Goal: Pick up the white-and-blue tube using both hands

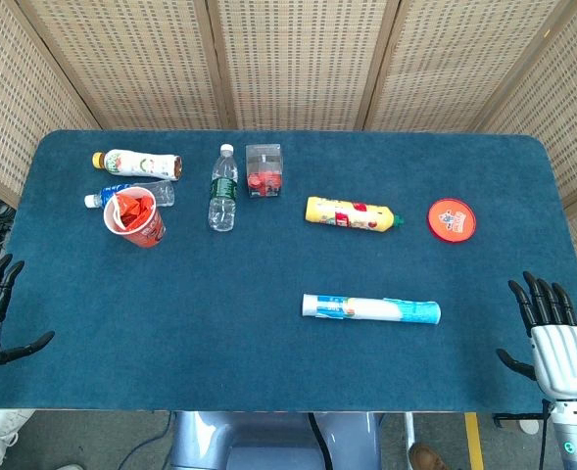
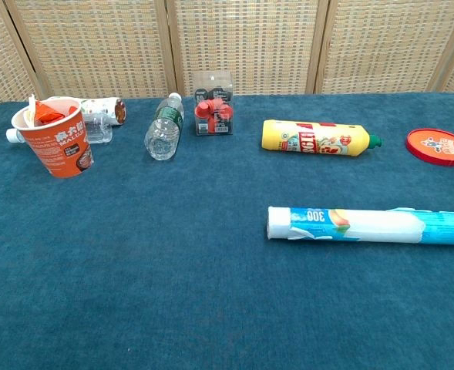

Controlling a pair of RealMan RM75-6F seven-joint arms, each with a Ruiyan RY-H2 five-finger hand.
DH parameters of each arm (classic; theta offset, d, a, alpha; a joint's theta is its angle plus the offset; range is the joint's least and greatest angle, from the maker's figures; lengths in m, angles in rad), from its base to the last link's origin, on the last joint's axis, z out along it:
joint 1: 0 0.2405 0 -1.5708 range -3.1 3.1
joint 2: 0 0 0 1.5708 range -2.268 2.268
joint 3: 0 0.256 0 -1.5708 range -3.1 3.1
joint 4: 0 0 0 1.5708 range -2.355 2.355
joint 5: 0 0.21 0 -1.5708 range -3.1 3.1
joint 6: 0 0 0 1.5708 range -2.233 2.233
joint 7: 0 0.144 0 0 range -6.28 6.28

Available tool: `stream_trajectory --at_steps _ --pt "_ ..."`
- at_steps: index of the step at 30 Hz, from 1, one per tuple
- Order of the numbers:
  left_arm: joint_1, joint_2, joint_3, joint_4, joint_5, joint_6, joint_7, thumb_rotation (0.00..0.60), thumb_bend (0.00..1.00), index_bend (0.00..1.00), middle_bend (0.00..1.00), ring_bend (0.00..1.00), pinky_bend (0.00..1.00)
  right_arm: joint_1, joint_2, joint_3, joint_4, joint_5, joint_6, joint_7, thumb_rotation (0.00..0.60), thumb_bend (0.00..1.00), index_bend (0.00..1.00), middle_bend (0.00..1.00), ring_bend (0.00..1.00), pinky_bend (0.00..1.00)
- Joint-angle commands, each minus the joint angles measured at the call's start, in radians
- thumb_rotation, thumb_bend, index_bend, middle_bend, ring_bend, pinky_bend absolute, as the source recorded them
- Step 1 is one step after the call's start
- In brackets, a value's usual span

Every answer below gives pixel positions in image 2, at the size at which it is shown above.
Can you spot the white blue tube bottle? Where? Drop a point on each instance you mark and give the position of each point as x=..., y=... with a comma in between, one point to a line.
x=365, y=227

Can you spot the green label water bottle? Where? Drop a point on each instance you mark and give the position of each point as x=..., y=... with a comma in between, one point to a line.
x=161, y=138

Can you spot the yellow bottle with green cap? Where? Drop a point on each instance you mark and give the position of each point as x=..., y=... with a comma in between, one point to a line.
x=307, y=138

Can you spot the blue label water bottle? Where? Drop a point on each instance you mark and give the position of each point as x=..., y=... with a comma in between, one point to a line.
x=99, y=133

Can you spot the white printed drink bottle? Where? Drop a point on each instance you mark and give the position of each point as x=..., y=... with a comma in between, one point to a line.
x=99, y=108

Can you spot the clear box with red caps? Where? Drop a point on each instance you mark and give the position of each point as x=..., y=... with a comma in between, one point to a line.
x=213, y=112

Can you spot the blue table cloth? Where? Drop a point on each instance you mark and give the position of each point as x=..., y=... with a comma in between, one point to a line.
x=172, y=270

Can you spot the woven folding screen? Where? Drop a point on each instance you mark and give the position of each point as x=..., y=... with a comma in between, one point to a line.
x=249, y=38

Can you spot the orange paper noodle cup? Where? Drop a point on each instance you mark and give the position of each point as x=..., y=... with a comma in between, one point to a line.
x=57, y=154

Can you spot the orange crumpled wrapper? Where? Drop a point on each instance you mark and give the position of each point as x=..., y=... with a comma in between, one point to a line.
x=45, y=113

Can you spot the white plastic utensil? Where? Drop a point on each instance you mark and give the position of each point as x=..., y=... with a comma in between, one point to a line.
x=31, y=106

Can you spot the red round lid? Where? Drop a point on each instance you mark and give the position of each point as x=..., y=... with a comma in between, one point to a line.
x=438, y=146

